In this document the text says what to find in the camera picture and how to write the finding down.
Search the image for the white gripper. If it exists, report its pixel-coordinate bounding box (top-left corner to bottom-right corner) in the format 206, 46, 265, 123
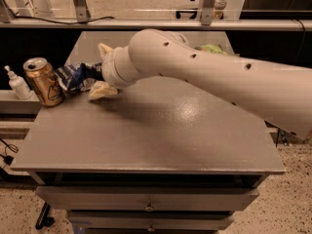
88, 43, 143, 100

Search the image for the blue chip bag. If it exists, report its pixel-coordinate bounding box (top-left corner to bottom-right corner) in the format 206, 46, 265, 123
55, 62, 103, 93

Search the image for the orange soda can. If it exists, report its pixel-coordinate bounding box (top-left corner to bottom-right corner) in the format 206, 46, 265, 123
23, 58, 64, 107

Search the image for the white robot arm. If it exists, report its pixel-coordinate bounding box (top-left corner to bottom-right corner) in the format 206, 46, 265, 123
97, 29, 312, 140

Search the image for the green chip bag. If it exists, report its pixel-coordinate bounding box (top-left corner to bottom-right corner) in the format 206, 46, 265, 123
196, 44, 226, 55

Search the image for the white pump bottle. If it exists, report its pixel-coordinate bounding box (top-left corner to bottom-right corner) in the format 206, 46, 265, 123
5, 65, 32, 99

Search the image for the grey drawer cabinet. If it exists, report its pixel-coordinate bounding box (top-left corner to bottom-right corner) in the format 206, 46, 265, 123
10, 30, 287, 234

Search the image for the upper grey drawer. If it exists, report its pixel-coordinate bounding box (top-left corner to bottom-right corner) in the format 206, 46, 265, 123
36, 186, 259, 212

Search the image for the grey drawer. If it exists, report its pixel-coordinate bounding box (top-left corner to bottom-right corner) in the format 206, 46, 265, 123
36, 186, 259, 212
67, 211, 234, 230

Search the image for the lower grey drawer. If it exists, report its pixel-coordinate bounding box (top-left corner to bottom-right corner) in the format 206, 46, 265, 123
67, 211, 234, 230

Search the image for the metal bracket left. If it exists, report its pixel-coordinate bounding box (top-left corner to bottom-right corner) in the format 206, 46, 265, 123
73, 0, 91, 23

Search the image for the metal bracket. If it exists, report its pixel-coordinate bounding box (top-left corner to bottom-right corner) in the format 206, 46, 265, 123
199, 0, 215, 25
73, 0, 91, 23

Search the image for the black cable on shelf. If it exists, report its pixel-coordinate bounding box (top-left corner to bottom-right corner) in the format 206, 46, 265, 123
13, 15, 115, 25

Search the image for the metal bracket right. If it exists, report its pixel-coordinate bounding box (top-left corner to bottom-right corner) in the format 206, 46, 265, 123
199, 0, 215, 25

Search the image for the black plug and cable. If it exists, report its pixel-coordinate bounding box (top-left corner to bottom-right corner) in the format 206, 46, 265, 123
0, 137, 20, 171

